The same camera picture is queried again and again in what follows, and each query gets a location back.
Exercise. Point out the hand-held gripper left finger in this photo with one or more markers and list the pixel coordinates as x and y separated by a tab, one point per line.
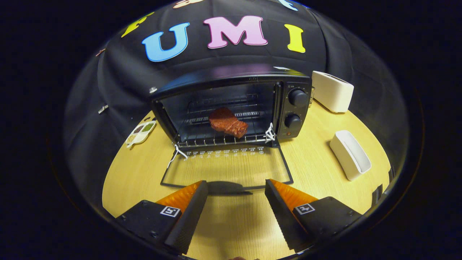
191	216

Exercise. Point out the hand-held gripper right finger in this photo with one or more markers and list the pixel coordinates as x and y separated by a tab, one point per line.
279	213

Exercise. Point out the brown steak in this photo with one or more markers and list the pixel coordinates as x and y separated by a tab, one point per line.
227	122

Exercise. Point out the black toaster oven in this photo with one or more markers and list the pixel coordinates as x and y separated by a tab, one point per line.
285	108

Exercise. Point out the white toaster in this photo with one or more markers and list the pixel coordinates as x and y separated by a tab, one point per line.
332	92

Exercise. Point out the white rectangular tray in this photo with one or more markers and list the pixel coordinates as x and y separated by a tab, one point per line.
346	162

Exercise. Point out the divided dish with seeds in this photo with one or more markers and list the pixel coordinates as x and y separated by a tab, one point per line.
140	131

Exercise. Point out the small silver clip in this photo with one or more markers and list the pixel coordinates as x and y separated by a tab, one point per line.
103	109

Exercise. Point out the black backdrop cloth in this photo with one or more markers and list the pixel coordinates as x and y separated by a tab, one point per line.
126	83

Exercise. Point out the small red clip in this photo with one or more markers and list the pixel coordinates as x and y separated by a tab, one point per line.
100	52

